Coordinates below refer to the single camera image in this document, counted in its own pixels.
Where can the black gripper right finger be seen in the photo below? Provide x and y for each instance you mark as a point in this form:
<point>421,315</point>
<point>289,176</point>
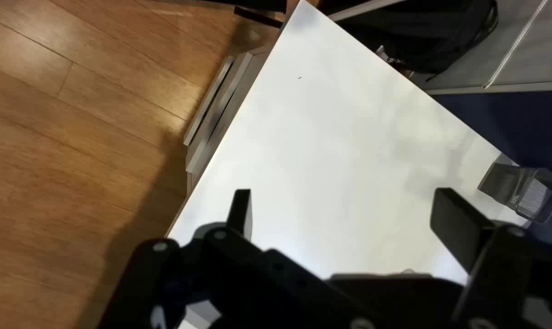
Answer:
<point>459,227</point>

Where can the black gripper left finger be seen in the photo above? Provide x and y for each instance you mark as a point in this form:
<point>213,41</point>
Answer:
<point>240,214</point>

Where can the clear plastic bin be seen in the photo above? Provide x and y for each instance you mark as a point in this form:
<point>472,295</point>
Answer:
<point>523,194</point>

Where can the white drawer unit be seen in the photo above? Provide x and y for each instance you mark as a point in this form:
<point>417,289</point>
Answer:
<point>218,107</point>

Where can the black backpack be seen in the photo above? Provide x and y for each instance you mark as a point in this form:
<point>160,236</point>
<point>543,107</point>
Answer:
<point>419,35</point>

